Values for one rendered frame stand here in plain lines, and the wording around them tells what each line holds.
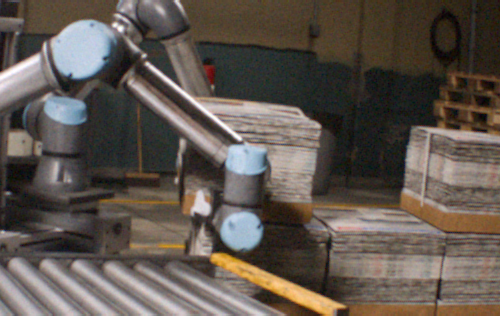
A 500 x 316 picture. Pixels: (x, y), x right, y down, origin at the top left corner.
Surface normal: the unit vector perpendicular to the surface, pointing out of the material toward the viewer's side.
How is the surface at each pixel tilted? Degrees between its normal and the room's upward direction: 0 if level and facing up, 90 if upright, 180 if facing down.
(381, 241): 90
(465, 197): 90
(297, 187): 89
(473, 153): 90
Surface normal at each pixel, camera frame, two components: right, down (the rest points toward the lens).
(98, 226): -0.41, 0.05
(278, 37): 0.48, 0.13
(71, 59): 0.04, 0.04
